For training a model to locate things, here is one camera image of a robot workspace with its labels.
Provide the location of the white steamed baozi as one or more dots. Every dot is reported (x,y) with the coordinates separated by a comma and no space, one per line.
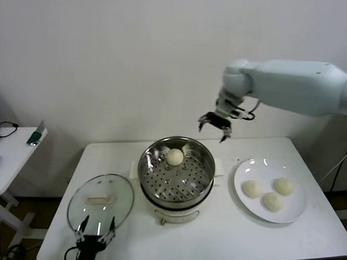
(273,202)
(252,189)
(283,186)
(174,157)

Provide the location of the stainless steel steamer basket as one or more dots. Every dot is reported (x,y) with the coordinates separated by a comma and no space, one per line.
(178,184)

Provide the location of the white side table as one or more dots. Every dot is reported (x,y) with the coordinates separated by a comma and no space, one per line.
(14,152)

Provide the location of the white round plate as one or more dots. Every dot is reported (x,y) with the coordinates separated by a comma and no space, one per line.
(277,166)

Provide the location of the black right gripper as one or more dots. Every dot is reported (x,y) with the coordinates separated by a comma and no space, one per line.
(220,120)

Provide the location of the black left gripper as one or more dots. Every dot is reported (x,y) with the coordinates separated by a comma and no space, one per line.
(89,247)

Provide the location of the cream electric cooker base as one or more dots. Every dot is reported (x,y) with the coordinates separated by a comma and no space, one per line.
(176,214)

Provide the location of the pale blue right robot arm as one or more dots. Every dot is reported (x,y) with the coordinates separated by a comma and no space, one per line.
(291,83)

